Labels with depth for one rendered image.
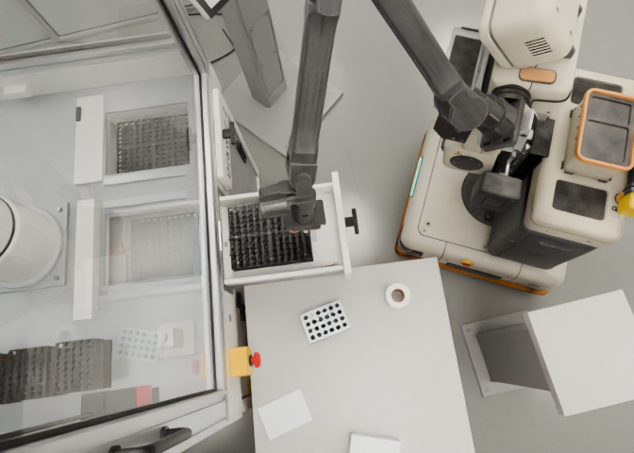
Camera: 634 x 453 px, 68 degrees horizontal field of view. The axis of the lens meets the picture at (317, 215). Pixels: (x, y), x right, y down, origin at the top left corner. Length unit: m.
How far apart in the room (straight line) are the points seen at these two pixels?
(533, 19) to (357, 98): 1.55
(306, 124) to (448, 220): 1.14
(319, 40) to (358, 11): 1.91
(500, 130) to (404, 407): 0.77
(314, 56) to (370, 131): 1.53
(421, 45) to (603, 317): 0.96
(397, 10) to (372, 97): 1.59
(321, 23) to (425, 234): 1.23
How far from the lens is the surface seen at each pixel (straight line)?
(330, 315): 1.35
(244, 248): 1.30
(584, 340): 1.53
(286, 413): 1.38
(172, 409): 0.87
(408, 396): 1.40
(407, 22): 0.93
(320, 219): 1.13
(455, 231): 1.97
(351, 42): 2.67
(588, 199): 1.57
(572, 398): 1.51
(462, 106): 1.01
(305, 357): 1.39
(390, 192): 2.28
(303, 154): 0.97
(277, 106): 2.45
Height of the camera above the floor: 2.14
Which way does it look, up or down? 73 degrees down
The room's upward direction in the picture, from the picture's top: 12 degrees counter-clockwise
